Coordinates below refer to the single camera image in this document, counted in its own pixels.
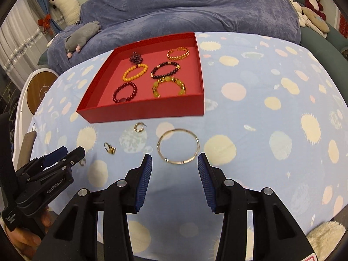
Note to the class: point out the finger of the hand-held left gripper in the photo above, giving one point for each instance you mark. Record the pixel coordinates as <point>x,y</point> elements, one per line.
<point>57,152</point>
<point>73,156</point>

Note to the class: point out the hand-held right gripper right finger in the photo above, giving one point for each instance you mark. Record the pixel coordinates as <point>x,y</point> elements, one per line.
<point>206,182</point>

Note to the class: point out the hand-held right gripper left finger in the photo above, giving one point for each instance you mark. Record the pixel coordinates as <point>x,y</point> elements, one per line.
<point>144,182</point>

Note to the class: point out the thin gold bangle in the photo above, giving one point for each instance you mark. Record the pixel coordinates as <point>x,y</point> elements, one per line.
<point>163,138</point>

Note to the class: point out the small gold hoop earring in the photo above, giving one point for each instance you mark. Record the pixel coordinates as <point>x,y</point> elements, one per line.
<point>139,128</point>

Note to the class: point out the red cardboard box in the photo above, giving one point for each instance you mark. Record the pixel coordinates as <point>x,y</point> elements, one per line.
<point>152,98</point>

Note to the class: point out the person's left hand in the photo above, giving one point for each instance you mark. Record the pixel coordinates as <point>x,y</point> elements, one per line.
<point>24,243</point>

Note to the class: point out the brown leather flap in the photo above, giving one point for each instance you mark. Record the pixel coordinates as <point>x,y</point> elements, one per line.
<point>29,148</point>

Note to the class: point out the white appliance with wooden disc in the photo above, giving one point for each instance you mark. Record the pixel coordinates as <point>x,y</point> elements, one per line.
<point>40,89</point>

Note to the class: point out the light blue printed sheet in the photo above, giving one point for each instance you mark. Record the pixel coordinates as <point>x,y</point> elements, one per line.
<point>272,155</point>

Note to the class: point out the silver tinsel garland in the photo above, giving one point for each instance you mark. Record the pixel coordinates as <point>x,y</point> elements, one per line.
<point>30,40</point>

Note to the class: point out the white curtain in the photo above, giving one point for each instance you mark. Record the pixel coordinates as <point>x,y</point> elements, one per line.
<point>16,40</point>

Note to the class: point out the grey plush mouse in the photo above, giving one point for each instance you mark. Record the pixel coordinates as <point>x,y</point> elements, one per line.
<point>84,34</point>

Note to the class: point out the red ribbon bow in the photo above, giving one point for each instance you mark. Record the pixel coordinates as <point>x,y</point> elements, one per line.
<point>45,23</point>

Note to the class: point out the white fluffy cushion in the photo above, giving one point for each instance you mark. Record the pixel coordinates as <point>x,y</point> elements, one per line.
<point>329,239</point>

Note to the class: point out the white long plush pillow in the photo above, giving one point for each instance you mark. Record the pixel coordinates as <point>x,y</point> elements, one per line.
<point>66,5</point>

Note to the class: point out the blue-grey plush blanket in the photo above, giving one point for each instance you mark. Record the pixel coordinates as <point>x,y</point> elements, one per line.
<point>204,8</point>

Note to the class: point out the green sofa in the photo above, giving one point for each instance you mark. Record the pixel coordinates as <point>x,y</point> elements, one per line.
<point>323,46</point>

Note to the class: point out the beige plush toy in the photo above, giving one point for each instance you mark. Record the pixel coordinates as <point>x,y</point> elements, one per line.
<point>312,19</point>

